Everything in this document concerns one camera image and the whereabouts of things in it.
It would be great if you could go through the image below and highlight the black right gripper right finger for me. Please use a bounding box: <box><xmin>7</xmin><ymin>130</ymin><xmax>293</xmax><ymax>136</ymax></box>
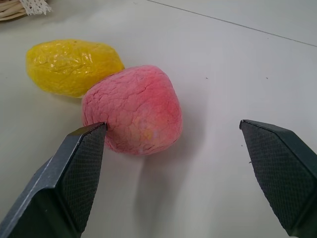
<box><xmin>239</xmin><ymin>119</ymin><xmax>317</xmax><ymax>238</ymax></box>

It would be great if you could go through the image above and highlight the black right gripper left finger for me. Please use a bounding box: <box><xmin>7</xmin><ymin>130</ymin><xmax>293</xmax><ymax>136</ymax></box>
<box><xmin>0</xmin><ymin>121</ymin><xmax>107</xmax><ymax>238</ymax></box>

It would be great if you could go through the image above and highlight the white lace fabric trim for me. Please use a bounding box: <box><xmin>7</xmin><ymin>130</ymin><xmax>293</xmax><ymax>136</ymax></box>
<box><xmin>18</xmin><ymin>0</ymin><xmax>52</xmax><ymax>16</ymax></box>

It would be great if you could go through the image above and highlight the wicker basket with lace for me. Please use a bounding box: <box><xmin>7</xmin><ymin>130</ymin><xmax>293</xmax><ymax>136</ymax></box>
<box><xmin>0</xmin><ymin>0</ymin><xmax>28</xmax><ymax>22</ymax></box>

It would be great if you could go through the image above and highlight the pink toy peach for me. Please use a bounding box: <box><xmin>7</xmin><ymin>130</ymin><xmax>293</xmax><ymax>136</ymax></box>
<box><xmin>81</xmin><ymin>64</ymin><xmax>184</xmax><ymax>156</ymax></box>

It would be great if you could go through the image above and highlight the yellow toy lemon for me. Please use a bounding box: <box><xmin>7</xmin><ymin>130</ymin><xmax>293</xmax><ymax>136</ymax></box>
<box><xmin>26</xmin><ymin>39</ymin><xmax>125</xmax><ymax>99</ymax></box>

